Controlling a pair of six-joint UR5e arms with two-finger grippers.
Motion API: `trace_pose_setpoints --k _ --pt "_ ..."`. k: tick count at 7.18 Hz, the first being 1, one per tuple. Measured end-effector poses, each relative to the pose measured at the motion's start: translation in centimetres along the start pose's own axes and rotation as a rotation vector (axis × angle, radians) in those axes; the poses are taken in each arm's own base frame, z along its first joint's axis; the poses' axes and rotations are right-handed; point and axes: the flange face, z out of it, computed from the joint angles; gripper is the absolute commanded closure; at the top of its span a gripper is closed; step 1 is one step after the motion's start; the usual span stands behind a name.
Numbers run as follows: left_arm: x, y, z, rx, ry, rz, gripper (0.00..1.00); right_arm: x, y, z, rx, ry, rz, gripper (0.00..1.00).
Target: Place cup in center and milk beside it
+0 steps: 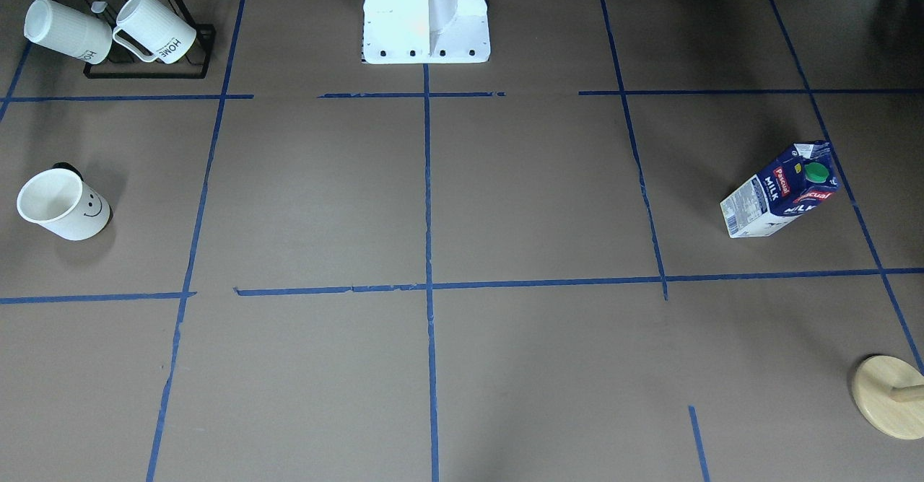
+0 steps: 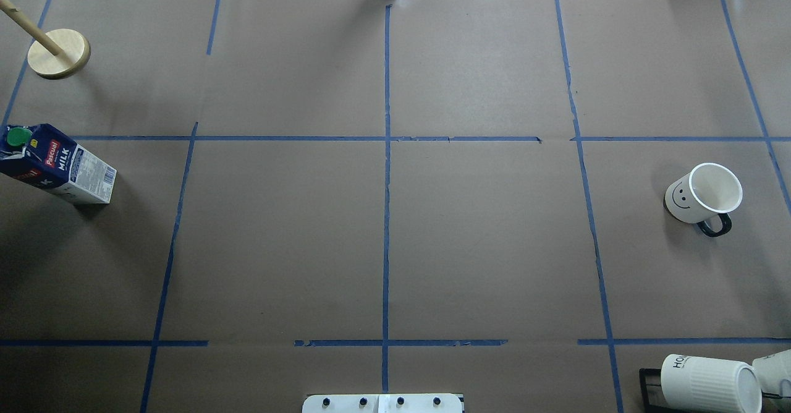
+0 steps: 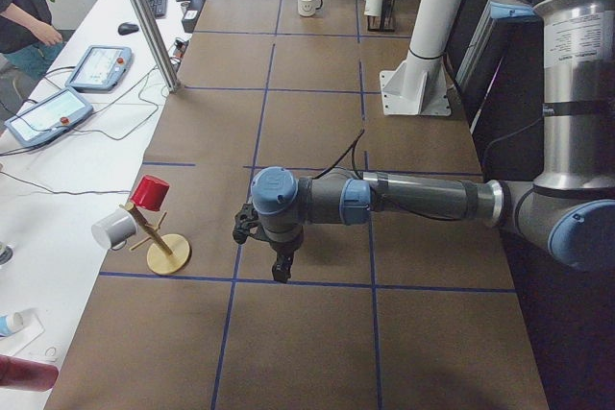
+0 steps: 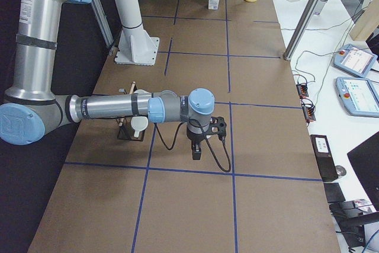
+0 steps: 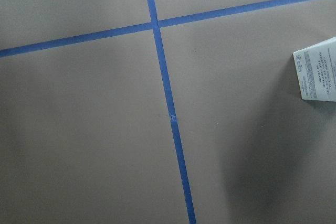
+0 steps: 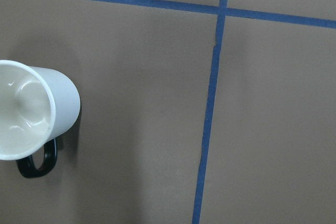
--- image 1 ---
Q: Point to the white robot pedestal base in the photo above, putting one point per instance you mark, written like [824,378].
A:
[425,31]

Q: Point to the wooden mug tree stand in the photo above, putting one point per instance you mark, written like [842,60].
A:
[888,392]

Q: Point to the black wire mug rack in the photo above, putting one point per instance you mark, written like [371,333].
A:
[121,64]

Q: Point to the white smiley face mug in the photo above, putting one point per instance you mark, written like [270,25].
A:
[60,201]

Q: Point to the blue Pascual milk carton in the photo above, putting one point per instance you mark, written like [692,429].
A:
[797,181]

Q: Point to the white ribbed mug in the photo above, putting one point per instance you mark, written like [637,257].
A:
[52,25]

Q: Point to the white HOME mug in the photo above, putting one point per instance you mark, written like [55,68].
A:
[152,32]

